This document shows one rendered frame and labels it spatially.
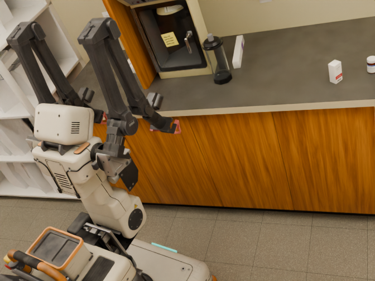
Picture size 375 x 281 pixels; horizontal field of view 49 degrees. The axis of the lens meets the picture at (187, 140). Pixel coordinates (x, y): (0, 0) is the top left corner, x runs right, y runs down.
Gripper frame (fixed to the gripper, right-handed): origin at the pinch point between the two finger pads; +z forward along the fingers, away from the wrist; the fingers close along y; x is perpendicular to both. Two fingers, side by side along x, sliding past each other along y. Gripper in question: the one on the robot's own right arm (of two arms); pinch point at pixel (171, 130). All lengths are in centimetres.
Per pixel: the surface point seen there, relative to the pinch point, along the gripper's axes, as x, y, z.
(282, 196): 5, -30, 83
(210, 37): -51, -4, 1
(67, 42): -62, 128, 21
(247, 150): -9, -18, 47
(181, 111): -15.2, 8.5, 14.4
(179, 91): -28.7, 17.6, 19.8
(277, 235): 26, -27, 98
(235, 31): -83, 11, 45
